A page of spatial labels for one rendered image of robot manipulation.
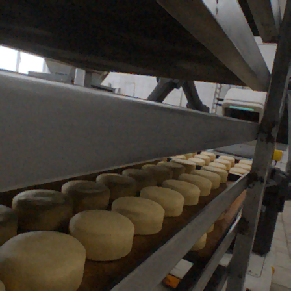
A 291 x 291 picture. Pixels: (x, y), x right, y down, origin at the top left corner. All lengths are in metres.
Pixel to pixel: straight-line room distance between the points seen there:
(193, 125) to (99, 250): 0.11
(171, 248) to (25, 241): 0.10
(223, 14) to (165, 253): 0.17
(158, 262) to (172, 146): 0.08
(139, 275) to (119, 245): 0.04
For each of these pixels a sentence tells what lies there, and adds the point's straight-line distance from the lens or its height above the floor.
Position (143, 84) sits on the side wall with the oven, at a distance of 6.40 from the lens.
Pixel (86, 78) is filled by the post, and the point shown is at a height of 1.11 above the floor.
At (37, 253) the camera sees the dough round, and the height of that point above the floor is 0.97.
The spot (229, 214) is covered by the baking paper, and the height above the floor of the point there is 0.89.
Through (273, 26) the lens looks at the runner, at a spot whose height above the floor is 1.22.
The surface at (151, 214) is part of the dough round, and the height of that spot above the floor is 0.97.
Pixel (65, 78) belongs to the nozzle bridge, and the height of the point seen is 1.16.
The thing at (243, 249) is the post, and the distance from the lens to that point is 0.61.
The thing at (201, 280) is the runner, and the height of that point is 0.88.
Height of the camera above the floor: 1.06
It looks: 7 degrees down
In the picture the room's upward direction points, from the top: 9 degrees clockwise
